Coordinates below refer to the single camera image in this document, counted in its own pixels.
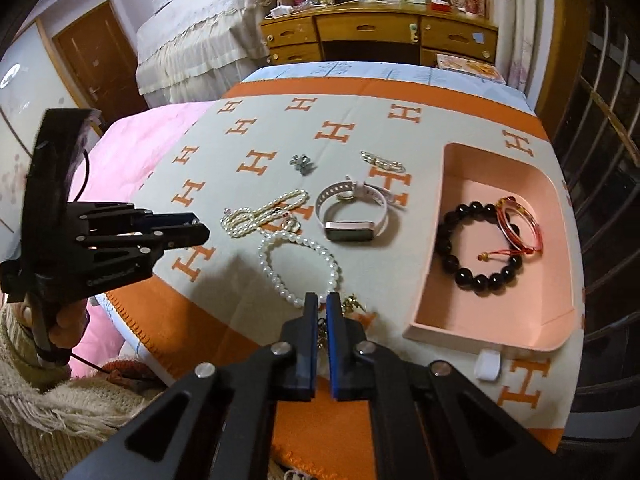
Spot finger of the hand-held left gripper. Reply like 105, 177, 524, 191
72, 201, 200, 233
75, 222, 211, 285

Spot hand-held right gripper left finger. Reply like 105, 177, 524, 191
62, 292, 321, 480

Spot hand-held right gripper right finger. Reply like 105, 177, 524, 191
326, 292, 588, 480

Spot large pearl bracelet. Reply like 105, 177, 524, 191
257, 230, 344, 310

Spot long pearl necklace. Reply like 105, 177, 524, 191
221, 188, 311, 238

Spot white smart watch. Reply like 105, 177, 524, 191
315, 175, 408, 244

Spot pink tray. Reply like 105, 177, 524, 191
402, 142, 583, 353

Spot person's left hand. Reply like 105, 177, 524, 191
12, 296, 92, 361

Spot white sliding wardrobe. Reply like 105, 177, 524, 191
0, 22, 106, 266

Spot pink blanket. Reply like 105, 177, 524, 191
67, 101, 221, 376

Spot brown wooden door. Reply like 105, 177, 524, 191
52, 0, 151, 111

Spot red knitted cloth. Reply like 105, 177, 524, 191
95, 357, 171, 392

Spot small white box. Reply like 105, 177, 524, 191
475, 350, 502, 382

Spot orange and grey printed blanket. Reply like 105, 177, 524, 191
101, 62, 587, 480

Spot white lace-covered piano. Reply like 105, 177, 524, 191
136, 0, 271, 109

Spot wooden desk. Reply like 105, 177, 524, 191
260, 0, 501, 68

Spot magazine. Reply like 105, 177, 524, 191
436, 52, 506, 83

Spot metal window bars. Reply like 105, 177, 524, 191
550, 2, 640, 411

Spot pink floral curtain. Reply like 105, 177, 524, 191
492, 0, 540, 97

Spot black cable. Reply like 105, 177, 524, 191
69, 147, 113, 375

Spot black bead bracelet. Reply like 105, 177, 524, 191
434, 201, 526, 288

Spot red string bangle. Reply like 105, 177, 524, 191
479, 196, 544, 263

